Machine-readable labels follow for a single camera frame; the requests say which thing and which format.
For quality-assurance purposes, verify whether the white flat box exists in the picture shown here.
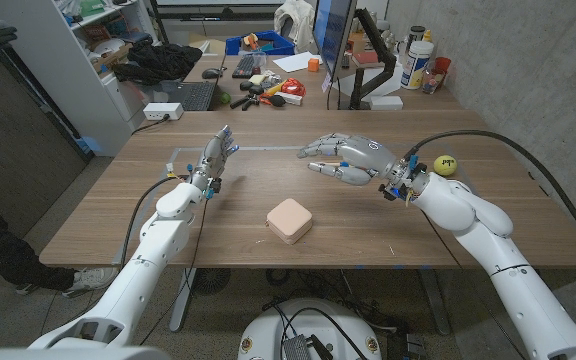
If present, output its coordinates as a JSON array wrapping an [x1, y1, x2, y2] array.
[[369, 95, 405, 111]]

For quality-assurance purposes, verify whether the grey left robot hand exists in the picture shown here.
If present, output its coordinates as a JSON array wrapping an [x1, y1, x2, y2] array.
[[187, 124, 241, 199]]

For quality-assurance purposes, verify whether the person's black trouser leg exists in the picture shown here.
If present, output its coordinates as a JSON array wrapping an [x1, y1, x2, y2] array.
[[0, 177, 77, 294]]

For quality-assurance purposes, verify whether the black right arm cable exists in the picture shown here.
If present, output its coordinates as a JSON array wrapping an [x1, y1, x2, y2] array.
[[402, 128, 576, 274]]

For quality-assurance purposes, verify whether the blue plastic bin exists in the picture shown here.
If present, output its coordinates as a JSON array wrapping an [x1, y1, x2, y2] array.
[[225, 29, 297, 56]]

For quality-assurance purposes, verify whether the red plastic bag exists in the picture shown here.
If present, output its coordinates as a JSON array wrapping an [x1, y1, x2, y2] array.
[[281, 77, 307, 98]]

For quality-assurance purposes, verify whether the yellow tennis ball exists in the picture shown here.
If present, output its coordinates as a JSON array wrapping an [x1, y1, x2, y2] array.
[[433, 154, 459, 177]]

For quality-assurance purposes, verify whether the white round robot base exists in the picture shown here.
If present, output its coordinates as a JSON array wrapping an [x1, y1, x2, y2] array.
[[237, 298, 383, 360]]

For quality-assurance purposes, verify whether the grey table leg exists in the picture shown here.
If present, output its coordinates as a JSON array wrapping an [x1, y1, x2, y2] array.
[[168, 268, 198, 333], [420, 268, 453, 336]]

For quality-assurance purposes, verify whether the red cup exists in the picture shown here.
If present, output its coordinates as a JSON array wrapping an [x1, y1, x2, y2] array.
[[432, 56, 453, 76]]

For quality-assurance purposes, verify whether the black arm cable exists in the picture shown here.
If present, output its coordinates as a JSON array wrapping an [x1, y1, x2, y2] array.
[[402, 128, 576, 274], [120, 174, 189, 267]]

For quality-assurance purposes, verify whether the white shelf unit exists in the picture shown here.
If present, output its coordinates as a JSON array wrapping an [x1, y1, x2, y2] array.
[[0, 0, 159, 157]]

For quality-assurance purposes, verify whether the computer monitor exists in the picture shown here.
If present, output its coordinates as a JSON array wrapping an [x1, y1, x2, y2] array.
[[312, 0, 358, 84]]

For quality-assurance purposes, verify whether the small black keyboard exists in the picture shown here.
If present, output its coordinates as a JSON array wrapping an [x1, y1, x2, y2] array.
[[231, 53, 259, 80]]

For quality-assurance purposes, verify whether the white paper sheet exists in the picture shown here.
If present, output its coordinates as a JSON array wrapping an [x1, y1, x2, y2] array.
[[272, 51, 323, 74]]

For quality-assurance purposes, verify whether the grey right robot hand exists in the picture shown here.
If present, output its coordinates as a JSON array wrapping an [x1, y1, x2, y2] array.
[[296, 132, 427, 199]]

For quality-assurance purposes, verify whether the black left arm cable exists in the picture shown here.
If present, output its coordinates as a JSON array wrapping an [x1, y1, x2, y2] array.
[[120, 174, 189, 267]]

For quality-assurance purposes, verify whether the black round fan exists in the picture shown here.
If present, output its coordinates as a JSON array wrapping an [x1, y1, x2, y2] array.
[[192, 268, 232, 296]]

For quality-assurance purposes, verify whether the pink square jewelry box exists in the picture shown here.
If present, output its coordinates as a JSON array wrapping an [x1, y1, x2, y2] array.
[[265, 197, 314, 246]]

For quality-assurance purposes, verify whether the black crumpled cloth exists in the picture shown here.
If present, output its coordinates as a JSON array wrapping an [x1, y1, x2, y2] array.
[[111, 42, 204, 86]]

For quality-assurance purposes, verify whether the white sneaker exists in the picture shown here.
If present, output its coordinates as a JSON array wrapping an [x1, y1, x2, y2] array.
[[15, 267, 119, 300]]

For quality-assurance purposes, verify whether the black laptop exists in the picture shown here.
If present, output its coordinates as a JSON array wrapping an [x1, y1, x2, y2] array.
[[160, 80, 218, 112]]

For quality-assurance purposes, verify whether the black handled tool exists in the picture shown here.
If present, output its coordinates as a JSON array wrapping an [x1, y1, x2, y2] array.
[[229, 92, 262, 111]]

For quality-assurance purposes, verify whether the white wipes canister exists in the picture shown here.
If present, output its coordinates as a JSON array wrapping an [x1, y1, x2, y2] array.
[[400, 40, 435, 91]]

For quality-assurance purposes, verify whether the white power strip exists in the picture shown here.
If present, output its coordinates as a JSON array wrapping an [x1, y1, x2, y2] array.
[[142, 102, 185, 122]]

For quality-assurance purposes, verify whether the white jacket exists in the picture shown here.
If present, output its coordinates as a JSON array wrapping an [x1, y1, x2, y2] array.
[[273, 0, 316, 51]]

